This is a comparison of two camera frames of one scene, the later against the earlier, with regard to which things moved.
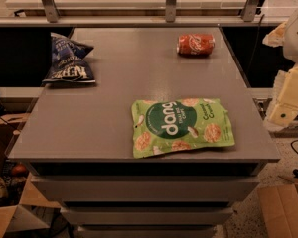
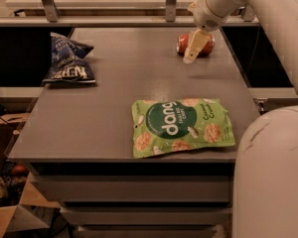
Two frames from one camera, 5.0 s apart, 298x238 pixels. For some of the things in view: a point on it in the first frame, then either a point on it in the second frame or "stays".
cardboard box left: [33, 212] stays
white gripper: [297, 37] to [203, 14]
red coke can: [195, 45] stays
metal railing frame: [53, 19] stays
